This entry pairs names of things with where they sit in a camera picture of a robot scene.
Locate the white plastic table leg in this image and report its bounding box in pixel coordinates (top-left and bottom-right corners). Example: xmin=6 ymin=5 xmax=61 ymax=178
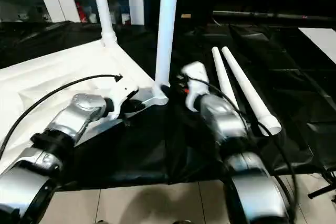
xmin=153 ymin=0 xmax=181 ymax=100
xmin=91 ymin=0 xmax=117 ymax=48
xmin=211 ymin=46 xmax=271 ymax=137
xmin=222 ymin=46 xmax=283 ymax=135

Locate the white plastic table top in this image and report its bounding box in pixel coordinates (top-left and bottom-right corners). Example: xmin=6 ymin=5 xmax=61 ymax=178
xmin=0 ymin=37 xmax=169 ymax=175

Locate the black mat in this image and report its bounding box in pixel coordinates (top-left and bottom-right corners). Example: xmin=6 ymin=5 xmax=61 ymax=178
xmin=0 ymin=20 xmax=336 ymax=190

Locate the red packet in cabinet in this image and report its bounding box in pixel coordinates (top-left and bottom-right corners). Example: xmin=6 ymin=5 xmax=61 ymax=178
xmin=77 ymin=2 xmax=87 ymax=23

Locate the black metal floor bar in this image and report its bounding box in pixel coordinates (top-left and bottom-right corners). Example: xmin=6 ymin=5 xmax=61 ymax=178
xmin=307 ymin=182 xmax=336 ymax=199

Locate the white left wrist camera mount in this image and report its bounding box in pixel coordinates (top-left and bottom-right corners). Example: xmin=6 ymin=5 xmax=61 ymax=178
xmin=109 ymin=82 xmax=140 ymax=121

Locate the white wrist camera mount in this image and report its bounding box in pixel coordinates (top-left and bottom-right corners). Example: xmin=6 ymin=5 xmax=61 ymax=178
xmin=109 ymin=82 xmax=140 ymax=121
xmin=181 ymin=61 xmax=211 ymax=112

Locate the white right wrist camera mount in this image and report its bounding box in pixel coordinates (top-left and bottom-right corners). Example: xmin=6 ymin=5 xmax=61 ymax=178
xmin=181 ymin=61 xmax=211 ymax=112

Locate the black metal rail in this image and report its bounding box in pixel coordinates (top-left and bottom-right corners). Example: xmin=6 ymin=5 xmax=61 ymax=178
xmin=212 ymin=10 xmax=336 ymax=22

